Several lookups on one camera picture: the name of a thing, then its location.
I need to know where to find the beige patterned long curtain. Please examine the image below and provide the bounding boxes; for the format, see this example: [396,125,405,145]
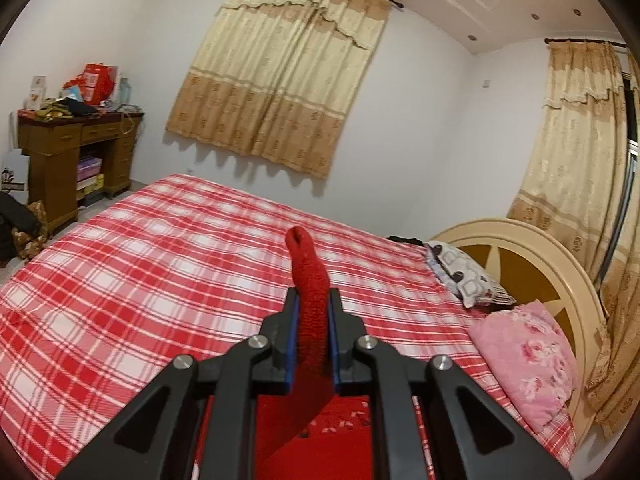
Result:
[506,40,640,441]

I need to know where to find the brown wooden desk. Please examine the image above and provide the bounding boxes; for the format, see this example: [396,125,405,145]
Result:
[17,109,146,238]

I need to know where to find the red fuzzy garment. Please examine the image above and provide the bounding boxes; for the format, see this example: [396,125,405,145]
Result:
[252,226,373,480]

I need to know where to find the black bag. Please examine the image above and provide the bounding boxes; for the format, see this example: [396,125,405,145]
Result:
[0,192,46,261]

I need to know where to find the white printed carton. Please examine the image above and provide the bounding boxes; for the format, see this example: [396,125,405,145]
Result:
[0,149,31,193]

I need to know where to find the large red gift bag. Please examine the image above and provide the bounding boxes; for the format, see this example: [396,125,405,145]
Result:
[80,62,120,103]

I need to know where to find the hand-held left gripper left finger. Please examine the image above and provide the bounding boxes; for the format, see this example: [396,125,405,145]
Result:
[57,287,301,480]

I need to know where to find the cream wooden headboard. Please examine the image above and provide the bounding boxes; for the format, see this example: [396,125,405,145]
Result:
[430,217,608,411]

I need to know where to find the white card box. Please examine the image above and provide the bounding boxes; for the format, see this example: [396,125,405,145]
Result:
[27,76,48,111]

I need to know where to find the purple box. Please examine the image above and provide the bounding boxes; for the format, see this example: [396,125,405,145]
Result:
[77,156,103,181]

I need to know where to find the grey patterned pillow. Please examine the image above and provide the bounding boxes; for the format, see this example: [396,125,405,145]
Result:
[425,241,517,309]

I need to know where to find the beige patterned window curtain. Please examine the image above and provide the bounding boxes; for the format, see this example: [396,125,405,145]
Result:
[166,0,393,181]

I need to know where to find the brown patterned bag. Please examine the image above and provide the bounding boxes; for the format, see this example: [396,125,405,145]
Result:
[12,201,49,261]

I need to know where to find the red plaid bed sheet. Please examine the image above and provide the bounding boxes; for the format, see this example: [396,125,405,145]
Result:
[0,174,576,480]

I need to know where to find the pink floral pillow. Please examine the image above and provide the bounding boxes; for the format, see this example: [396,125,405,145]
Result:
[467,299,581,433]

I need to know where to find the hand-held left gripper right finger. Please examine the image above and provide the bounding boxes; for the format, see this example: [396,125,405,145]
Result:
[327,287,573,480]

